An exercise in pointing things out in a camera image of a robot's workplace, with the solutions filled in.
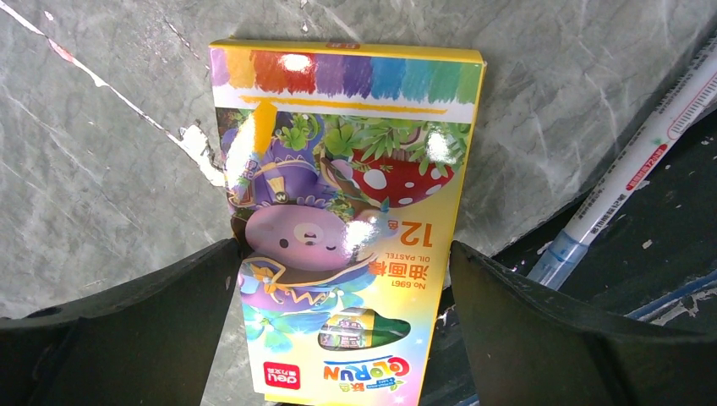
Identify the yellow crayon box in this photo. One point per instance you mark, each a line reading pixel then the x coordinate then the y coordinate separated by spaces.
pixel 343 165

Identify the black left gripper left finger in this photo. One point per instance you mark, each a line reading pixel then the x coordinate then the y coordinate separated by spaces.
pixel 149 341

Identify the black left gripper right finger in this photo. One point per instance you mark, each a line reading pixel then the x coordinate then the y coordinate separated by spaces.
pixel 530 345

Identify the blue pen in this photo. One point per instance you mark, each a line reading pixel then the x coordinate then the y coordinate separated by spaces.
pixel 688 100

